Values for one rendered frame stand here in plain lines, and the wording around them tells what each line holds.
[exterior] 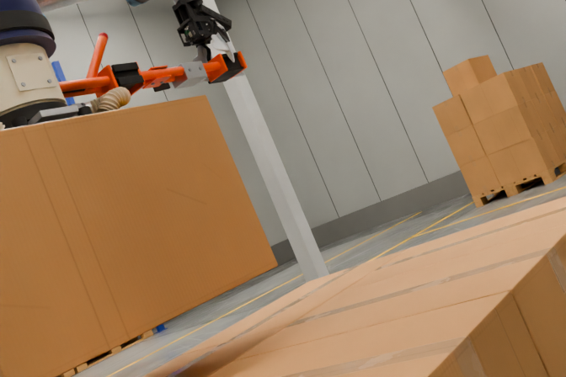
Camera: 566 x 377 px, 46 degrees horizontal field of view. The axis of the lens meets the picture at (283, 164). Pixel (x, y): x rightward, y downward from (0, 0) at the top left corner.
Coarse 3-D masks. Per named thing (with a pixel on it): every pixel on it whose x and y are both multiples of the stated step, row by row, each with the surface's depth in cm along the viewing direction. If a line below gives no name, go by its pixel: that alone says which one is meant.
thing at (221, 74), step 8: (216, 56) 174; (224, 56) 176; (240, 56) 179; (224, 64) 173; (232, 64) 177; (240, 64) 179; (216, 72) 175; (224, 72) 175; (232, 72) 178; (216, 80) 179
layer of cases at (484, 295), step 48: (480, 240) 151; (528, 240) 126; (336, 288) 172; (384, 288) 140; (432, 288) 118; (480, 288) 102; (528, 288) 98; (240, 336) 158; (288, 336) 131; (336, 336) 112; (384, 336) 97; (432, 336) 86; (480, 336) 82; (528, 336) 92
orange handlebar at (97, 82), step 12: (144, 72) 155; (156, 72) 158; (168, 72) 161; (180, 72) 164; (60, 84) 139; (72, 84) 141; (84, 84) 143; (96, 84) 145; (108, 84) 148; (156, 84) 162; (72, 96) 146
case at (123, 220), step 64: (64, 128) 116; (128, 128) 126; (192, 128) 137; (0, 192) 104; (64, 192) 112; (128, 192) 120; (192, 192) 131; (0, 256) 101; (64, 256) 108; (128, 256) 116; (192, 256) 125; (256, 256) 136; (0, 320) 97; (64, 320) 104; (128, 320) 111
